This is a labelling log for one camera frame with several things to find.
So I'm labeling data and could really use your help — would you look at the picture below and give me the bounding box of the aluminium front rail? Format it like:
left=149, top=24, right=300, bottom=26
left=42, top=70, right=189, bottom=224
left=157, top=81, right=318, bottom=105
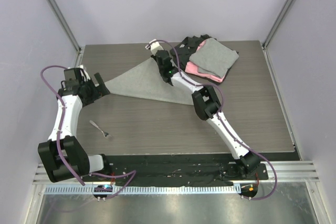
left=33, top=161, right=320, bottom=185

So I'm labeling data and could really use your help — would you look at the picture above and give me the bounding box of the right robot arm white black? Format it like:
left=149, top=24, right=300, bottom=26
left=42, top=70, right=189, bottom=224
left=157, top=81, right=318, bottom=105
left=151, top=49, right=260, bottom=179

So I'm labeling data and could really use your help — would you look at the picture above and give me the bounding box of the grey cloth napkin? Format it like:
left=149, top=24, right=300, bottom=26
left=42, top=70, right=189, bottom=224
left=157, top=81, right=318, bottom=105
left=105, top=58, right=193, bottom=105

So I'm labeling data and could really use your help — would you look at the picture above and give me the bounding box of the pink folded shirt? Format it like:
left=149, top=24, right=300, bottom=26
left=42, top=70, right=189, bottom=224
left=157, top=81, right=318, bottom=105
left=185, top=38, right=232, bottom=83

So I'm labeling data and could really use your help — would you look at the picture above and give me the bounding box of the black polo shirt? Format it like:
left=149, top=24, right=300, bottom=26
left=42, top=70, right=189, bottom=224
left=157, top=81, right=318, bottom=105
left=174, top=34, right=231, bottom=84

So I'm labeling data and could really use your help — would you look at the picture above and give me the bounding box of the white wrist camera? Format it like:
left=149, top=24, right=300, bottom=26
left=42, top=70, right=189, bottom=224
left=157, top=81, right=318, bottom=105
left=145, top=39, right=164, bottom=55
left=78, top=65, right=91, bottom=79

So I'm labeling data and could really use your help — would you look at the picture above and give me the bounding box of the silver metal fork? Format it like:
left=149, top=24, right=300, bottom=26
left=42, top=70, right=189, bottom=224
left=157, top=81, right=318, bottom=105
left=89, top=120, right=112, bottom=140

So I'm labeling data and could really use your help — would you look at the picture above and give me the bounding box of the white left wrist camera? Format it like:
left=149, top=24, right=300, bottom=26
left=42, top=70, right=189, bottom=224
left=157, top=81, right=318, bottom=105
left=78, top=65, right=91, bottom=79

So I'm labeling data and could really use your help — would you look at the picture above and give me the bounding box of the aluminium frame post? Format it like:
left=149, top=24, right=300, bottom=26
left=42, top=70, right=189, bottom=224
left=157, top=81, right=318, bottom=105
left=261, top=0, right=313, bottom=50
left=46, top=0, right=81, bottom=53

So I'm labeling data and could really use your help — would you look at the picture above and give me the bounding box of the grey folded shirt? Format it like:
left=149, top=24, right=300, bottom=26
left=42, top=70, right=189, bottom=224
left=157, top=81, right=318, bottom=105
left=190, top=38, right=239, bottom=78

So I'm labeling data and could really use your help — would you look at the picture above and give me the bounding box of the left aluminium frame post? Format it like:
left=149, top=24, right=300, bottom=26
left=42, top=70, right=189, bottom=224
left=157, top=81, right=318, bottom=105
left=46, top=0, right=81, bottom=53

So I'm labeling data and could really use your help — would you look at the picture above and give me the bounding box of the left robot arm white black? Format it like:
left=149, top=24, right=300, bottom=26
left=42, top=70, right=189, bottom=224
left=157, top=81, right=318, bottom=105
left=38, top=65, right=112, bottom=183

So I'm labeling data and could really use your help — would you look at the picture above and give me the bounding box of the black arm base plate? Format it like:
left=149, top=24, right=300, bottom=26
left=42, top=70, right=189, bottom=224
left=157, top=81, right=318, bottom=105
left=106, top=154, right=269, bottom=187

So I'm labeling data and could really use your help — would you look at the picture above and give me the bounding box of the right aluminium frame post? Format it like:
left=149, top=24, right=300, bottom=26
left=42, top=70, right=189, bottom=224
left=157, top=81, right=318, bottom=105
left=261, top=0, right=313, bottom=50

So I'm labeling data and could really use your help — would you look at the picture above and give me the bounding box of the white slotted cable duct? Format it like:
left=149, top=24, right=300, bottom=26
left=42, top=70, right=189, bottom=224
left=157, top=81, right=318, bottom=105
left=45, top=184, right=241, bottom=195

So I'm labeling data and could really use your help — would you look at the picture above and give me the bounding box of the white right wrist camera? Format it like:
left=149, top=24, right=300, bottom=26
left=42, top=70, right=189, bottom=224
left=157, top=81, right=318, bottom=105
left=145, top=39, right=164, bottom=55

